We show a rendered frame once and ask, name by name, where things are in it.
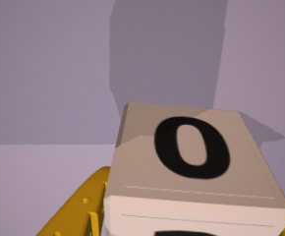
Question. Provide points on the beige cube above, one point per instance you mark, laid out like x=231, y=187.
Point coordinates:
x=184, y=171

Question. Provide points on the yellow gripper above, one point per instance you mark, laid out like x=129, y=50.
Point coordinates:
x=83, y=213

